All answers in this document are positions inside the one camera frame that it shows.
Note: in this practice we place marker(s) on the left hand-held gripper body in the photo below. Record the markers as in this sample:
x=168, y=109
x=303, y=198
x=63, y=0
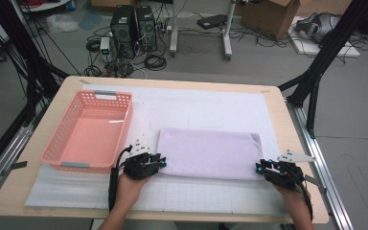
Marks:
x=137, y=167

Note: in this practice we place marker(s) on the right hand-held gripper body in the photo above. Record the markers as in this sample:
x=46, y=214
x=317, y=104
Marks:
x=284, y=177

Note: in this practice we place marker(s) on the lilac printed cloth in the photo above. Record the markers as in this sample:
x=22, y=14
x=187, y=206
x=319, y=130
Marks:
x=211, y=153

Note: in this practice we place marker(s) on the pink plastic basket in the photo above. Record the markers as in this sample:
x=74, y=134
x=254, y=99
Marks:
x=89, y=140

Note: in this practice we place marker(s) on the person's right hand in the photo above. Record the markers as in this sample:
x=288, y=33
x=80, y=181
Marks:
x=295, y=199

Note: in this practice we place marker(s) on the person's left hand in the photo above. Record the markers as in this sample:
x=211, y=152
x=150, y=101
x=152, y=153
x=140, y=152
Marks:
x=129, y=191

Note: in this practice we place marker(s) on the white grid mat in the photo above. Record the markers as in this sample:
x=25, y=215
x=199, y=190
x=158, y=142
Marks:
x=188, y=105

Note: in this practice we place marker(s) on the white foam board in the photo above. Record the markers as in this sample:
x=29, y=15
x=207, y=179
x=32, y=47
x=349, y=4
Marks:
x=310, y=49

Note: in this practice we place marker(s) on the white box with green display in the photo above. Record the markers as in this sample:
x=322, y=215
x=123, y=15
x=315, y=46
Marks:
x=104, y=44

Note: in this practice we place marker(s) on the white metal stand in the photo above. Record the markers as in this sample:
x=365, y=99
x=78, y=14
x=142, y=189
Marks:
x=173, y=32

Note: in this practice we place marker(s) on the black computer tower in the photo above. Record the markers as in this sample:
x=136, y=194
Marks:
x=146, y=28
x=123, y=28

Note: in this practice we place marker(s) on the grey headset device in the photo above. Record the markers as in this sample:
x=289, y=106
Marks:
x=319, y=27

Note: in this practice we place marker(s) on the brown cardboard box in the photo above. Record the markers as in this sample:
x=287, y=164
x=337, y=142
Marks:
x=268, y=17

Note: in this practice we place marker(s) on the black flat device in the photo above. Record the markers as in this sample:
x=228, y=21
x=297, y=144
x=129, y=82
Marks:
x=212, y=21

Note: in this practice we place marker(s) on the clear plastic bag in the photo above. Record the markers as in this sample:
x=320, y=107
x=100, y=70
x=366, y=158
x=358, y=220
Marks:
x=62, y=23

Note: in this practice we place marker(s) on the white round table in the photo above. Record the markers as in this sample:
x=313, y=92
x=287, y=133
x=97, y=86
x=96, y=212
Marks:
x=48, y=5

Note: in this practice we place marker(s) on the grey metal bracket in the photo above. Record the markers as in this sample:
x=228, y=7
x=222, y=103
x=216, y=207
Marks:
x=16, y=166
x=316, y=183

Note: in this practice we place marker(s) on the aluminium rail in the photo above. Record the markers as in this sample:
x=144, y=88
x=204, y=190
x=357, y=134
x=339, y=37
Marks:
x=329, y=191
x=3, y=166

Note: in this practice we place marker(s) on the black metal frame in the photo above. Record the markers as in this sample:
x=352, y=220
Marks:
x=326, y=48
x=22, y=48

